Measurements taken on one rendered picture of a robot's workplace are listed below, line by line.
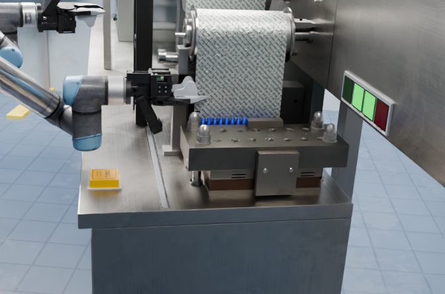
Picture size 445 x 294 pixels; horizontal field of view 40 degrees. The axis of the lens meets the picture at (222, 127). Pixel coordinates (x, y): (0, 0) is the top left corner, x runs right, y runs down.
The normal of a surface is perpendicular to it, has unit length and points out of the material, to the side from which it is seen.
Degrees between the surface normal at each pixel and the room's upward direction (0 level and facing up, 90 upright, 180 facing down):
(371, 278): 0
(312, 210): 90
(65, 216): 0
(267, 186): 90
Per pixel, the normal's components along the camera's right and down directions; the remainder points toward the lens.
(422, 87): -0.98, 0.01
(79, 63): -0.06, 0.33
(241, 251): 0.18, 0.34
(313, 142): 0.06, -0.94
